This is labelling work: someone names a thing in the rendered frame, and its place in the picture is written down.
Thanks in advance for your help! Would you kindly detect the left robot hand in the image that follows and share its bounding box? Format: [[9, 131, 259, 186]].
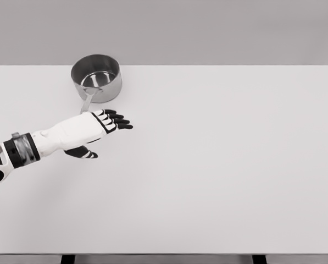
[[57, 109, 134, 160]]

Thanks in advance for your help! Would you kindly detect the steel pot with long handle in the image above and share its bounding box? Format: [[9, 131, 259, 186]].
[[70, 54, 123, 114]]

